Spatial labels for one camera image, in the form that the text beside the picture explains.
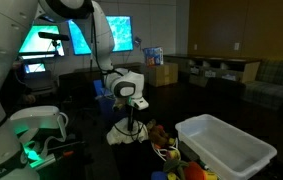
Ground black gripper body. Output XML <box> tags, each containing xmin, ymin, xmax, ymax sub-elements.
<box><xmin>124</xmin><ymin>105</ymin><xmax>138</xmax><ymax>125</ymax></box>

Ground white knitted towel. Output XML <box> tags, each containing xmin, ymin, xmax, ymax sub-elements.
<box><xmin>106</xmin><ymin>120</ymin><xmax>150</xmax><ymax>146</ymax></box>

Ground brown plush toy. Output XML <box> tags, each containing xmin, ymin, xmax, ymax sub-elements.
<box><xmin>146</xmin><ymin>119</ymin><xmax>171</xmax><ymax>148</ymax></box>

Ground white cable loop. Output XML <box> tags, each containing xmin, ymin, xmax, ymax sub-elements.
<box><xmin>153</xmin><ymin>142</ymin><xmax>179</xmax><ymax>162</ymax></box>

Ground yellow plush toy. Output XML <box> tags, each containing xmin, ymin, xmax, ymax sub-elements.
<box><xmin>166</xmin><ymin>149</ymin><xmax>182</xmax><ymax>162</ymax></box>

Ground small blue block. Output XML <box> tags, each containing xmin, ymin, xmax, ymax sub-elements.
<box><xmin>151</xmin><ymin>170</ymin><xmax>169</xmax><ymax>180</ymax></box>

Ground red ball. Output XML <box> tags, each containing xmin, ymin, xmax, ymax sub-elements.
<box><xmin>183</xmin><ymin>161</ymin><xmax>207</xmax><ymax>180</ymax></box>

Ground brown cardboard box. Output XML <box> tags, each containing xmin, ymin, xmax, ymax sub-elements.
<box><xmin>148</xmin><ymin>62</ymin><xmax>179</xmax><ymax>88</ymax></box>

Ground blue printed box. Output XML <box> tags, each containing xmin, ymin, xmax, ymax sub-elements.
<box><xmin>143</xmin><ymin>46</ymin><xmax>165</xmax><ymax>67</ymax></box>

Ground orange tipped black tool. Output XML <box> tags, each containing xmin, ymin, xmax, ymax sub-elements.
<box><xmin>45</xmin><ymin>149</ymin><xmax>75</xmax><ymax>164</ymax></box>

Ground white plastic bin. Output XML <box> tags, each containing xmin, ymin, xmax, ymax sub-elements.
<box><xmin>175</xmin><ymin>113</ymin><xmax>278</xmax><ymax>180</ymax></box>

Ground long wooden shelf counter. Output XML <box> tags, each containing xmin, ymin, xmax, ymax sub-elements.
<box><xmin>163</xmin><ymin>54</ymin><xmax>261</xmax><ymax>88</ymax></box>

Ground open black laptop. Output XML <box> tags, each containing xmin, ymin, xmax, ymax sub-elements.
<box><xmin>23</xmin><ymin>62</ymin><xmax>47</xmax><ymax>75</ymax></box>

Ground green plaid sofa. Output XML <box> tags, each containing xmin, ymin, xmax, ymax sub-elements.
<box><xmin>242</xmin><ymin>59</ymin><xmax>283</xmax><ymax>111</ymax></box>

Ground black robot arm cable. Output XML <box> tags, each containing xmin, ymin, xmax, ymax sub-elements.
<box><xmin>89</xmin><ymin>9</ymin><xmax>146</xmax><ymax>142</ymax></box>

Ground wall monitor teal image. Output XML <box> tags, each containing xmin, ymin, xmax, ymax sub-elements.
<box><xmin>105</xmin><ymin>15</ymin><xmax>135</xmax><ymax>53</ymax></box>
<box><xmin>18</xmin><ymin>24</ymin><xmax>66</xmax><ymax>58</ymax></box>
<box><xmin>67</xmin><ymin>19</ymin><xmax>93</xmax><ymax>56</ymax></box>

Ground black stereo camera on stand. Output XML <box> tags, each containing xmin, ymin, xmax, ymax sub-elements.
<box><xmin>37</xmin><ymin>31</ymin><xmax>71</xmax><ymax>54</ymax></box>

